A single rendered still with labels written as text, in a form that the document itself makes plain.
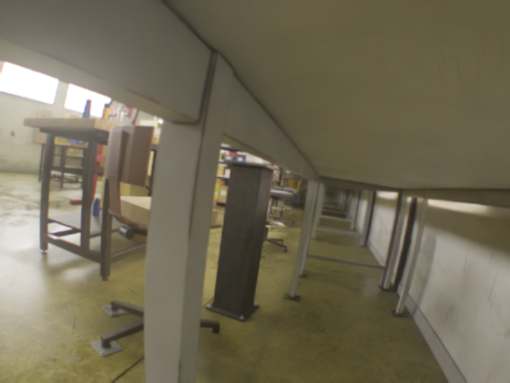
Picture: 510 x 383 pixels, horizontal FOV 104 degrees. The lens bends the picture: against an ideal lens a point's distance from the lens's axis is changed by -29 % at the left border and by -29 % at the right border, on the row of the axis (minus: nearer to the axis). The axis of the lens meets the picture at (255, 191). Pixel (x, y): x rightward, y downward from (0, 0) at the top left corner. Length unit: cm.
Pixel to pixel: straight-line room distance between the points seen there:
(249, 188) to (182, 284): 123
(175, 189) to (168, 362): 16
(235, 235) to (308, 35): 135
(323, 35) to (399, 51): 5
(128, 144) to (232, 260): 85
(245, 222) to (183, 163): 125
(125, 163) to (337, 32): 89
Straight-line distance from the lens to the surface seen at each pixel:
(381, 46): 20
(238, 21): 19
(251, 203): 143
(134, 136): 98
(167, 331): 26
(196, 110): 21
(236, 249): 150
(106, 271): 188
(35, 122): 203
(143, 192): 279
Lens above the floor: 78
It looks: 3 degrees down
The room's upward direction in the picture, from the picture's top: 8 degrees clockwise
